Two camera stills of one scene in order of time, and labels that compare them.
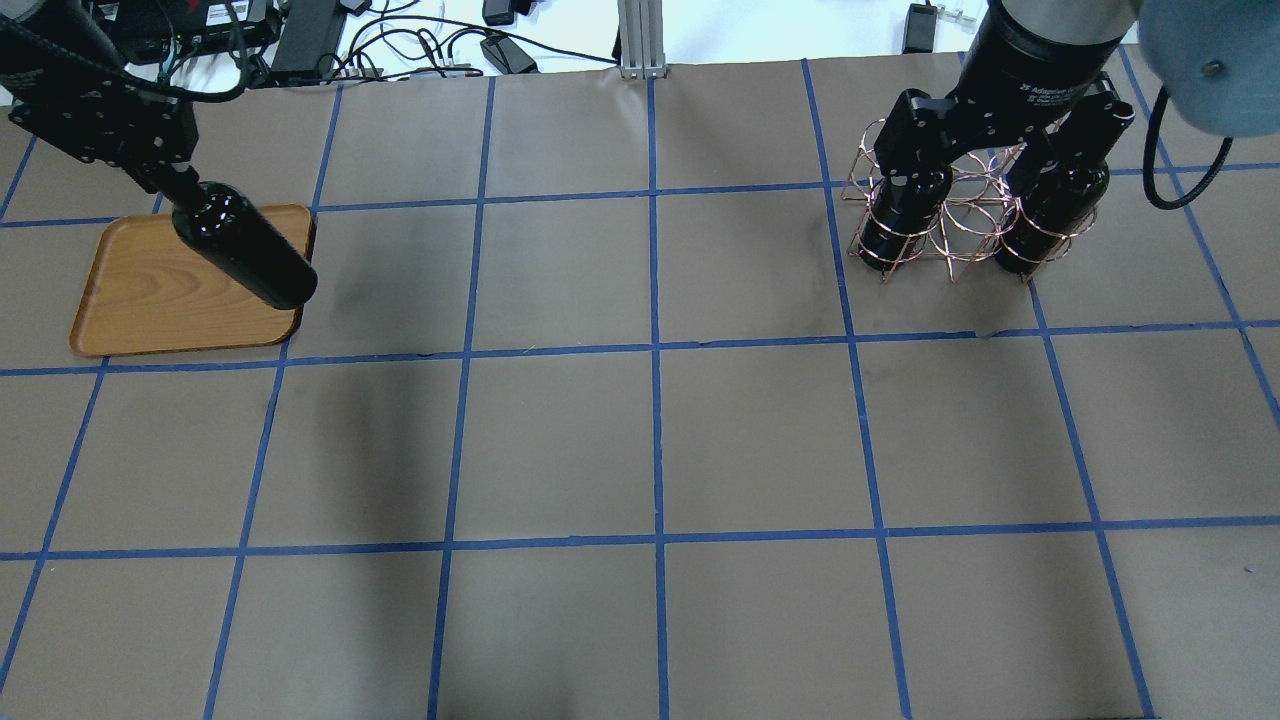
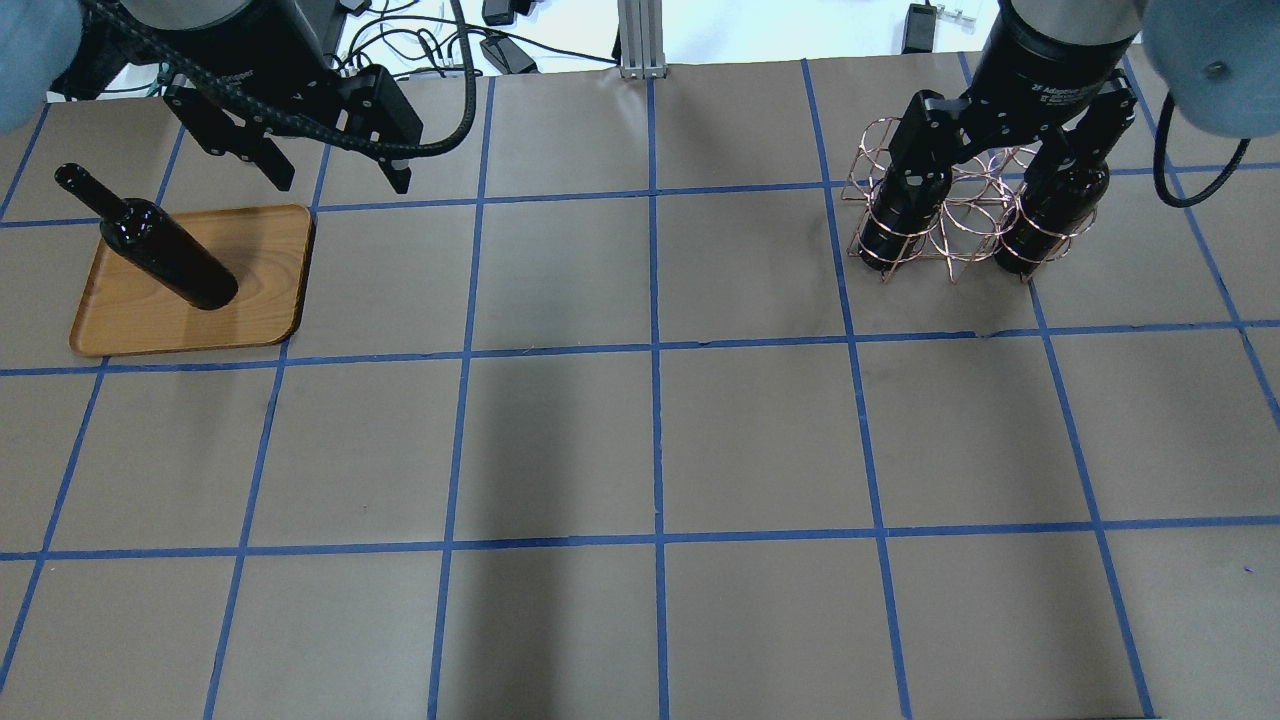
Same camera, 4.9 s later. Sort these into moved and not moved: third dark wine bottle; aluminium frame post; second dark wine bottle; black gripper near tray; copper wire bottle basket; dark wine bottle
Moved: dark wine bottle; black gripper near tray
Not moved: copper wire bottle basket; aluminium frame post; second dark wine bottle; third dark wine bottle
